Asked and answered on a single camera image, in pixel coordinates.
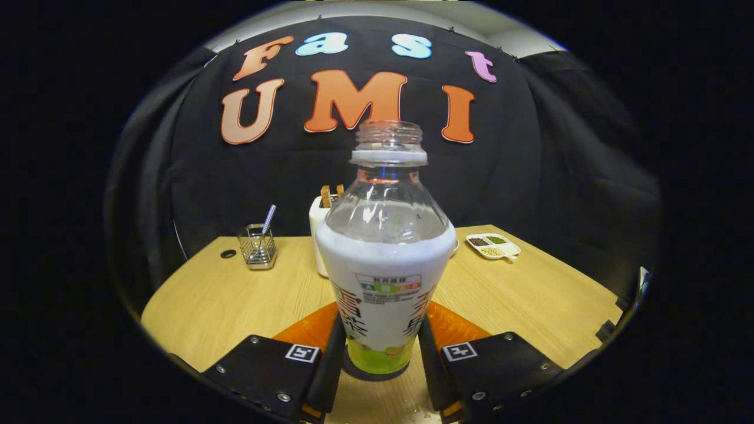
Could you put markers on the white divided dish with beans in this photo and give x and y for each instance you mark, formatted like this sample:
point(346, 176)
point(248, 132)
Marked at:
point(493, 246)

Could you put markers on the white toaster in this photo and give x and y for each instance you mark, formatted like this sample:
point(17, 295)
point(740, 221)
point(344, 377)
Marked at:
point(318, 224)

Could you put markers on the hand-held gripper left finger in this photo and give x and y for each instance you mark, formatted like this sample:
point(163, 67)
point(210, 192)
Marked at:
point(265, 371)

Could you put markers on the clear plastic juice bottle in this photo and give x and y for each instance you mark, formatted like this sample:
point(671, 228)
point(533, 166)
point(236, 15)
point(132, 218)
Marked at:
point(383, 265)

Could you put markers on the striped pen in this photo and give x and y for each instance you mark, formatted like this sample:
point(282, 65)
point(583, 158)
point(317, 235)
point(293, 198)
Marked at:
point(269, 218)

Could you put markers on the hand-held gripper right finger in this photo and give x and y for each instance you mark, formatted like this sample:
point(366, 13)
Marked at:
point(495, 371)

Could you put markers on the metal mesh holder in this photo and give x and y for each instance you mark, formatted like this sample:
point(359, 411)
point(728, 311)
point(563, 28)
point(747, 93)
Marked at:
point(258, 253)

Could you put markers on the black table grommet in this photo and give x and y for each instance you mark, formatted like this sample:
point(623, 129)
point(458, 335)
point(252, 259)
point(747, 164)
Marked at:
point(228, 254)

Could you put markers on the black backdrop cloth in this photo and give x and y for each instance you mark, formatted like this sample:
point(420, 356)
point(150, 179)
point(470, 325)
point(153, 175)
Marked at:
point(530, 176)

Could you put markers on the wooden table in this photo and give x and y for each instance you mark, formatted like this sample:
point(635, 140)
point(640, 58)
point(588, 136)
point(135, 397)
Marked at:
point(235, 300)

